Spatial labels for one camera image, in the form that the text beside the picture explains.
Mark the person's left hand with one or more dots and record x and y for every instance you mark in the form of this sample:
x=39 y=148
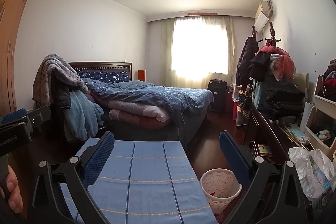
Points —
x=14 y=201

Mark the black suitcase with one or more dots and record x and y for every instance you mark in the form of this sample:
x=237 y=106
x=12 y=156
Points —
x=219 y=91

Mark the bed with dark headboard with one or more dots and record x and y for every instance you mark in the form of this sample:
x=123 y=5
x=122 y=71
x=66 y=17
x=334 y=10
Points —
x=126 y=131

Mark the black hanging jacket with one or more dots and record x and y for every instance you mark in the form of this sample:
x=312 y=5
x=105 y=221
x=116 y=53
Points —
x=247 y=54

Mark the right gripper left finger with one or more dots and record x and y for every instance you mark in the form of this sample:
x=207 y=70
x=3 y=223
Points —
x=79 y=172

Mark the dark wooden dresser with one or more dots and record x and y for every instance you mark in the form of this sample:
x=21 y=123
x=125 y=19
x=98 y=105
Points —
x=259 y=129

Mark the pink speckled trash bin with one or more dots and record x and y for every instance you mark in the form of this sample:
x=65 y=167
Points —
x=220 y=187

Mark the pink and red folded quilt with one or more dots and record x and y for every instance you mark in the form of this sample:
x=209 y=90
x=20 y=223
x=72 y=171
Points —
x=138 y=114

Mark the blue patterned duvet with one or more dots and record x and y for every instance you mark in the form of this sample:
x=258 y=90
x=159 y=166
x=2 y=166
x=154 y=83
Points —
x=180 y=103

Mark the white plastic bag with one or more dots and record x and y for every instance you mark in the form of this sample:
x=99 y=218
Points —
x=315 y=171

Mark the orange bedside cabinet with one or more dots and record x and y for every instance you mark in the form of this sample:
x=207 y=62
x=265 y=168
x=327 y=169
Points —
x=141 y=75

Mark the white storage rack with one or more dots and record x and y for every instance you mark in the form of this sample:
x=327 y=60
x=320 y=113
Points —
x=320 y=126

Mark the wall air conditioner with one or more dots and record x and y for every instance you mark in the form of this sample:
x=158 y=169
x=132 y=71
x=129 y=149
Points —
x=263 y=14

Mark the pale window curtain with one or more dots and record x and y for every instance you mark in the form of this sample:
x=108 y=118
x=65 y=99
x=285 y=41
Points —
x=195 y=50

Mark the blue checked tablecloth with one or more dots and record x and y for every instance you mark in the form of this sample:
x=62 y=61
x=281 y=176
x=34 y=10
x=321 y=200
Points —
x=150 y=182

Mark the light blue fleece blanket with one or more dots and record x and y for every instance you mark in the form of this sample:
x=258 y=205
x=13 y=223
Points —
x=83 y=119

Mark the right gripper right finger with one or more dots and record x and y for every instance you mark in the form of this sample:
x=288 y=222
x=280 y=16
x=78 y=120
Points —
x=273 y=192

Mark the star patterned pillow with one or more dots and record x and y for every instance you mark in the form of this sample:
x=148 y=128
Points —
x=106 y=76

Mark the pile of clothes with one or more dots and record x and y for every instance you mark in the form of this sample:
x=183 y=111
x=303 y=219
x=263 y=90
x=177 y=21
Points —
x=274 y=94

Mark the grey knitted blanket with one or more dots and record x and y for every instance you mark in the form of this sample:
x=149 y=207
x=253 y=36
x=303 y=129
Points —
x=54 y=81

